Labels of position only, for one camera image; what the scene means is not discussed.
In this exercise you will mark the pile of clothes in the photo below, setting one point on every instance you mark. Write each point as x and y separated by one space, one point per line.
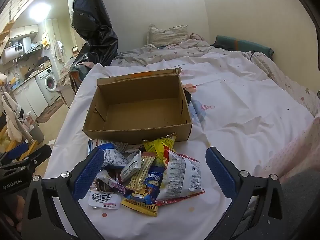
72 75

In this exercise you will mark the white pink snack packet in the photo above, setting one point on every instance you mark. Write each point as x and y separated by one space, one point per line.
113 183

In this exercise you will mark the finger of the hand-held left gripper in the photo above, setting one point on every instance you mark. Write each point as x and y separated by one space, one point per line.
37 155
16 150

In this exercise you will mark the white blue snack packet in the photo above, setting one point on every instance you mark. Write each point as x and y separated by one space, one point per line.
111 156

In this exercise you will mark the loft railing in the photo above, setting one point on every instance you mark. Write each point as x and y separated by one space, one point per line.
20 0

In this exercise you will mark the floral duvet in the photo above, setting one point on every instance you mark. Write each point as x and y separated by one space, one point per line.
155 55

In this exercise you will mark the black plastic sheet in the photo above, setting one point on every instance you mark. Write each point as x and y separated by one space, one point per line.
95 25

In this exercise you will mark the patterned pillow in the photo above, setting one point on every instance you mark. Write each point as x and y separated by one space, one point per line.
167 33

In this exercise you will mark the ceiling light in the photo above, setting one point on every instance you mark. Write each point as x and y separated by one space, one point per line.
38 13

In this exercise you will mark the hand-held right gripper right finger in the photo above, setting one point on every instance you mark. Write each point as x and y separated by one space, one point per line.
220 172

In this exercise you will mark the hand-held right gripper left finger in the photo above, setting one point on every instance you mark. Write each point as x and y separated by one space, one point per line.
90 175

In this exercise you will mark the small black object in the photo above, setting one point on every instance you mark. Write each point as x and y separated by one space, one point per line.
188 97

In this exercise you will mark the white hanging towel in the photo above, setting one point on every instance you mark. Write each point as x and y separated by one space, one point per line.
58 50

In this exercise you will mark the beige striped snack bar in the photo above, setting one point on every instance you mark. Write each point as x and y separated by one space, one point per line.
141 172

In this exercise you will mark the green mat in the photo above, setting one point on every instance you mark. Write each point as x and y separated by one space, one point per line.
242 45

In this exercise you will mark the white hanging clothes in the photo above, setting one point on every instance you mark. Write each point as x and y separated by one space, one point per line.
11 120

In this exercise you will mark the white washing machine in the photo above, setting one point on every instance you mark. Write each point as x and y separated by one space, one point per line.
48 82

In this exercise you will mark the small white snack packet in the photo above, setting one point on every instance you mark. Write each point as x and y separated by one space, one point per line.
132 166

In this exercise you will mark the grey cloth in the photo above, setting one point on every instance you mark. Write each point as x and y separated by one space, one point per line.
303 205

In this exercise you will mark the white water heater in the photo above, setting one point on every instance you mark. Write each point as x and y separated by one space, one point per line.
12 52

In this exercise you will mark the wooden frame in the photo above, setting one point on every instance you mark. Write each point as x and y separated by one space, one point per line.
32 147

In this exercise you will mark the white wall cupboard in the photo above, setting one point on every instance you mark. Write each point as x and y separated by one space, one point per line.
25 31

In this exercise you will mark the white base cabinet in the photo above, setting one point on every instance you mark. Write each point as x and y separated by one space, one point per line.
31 97

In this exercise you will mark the range hood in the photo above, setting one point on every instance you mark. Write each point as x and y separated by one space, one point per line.
31 46

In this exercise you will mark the pink dotted blanket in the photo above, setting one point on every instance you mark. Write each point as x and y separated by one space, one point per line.
297 150

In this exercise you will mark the small brown cardboard box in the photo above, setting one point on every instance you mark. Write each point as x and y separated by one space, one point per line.
43 63

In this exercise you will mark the grey bin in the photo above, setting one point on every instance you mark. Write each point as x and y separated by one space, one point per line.
37 135

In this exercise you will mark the person's left hand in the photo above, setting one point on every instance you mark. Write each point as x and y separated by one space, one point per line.
17 206

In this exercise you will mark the brown door mat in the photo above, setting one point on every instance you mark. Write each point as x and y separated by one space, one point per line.
50 111

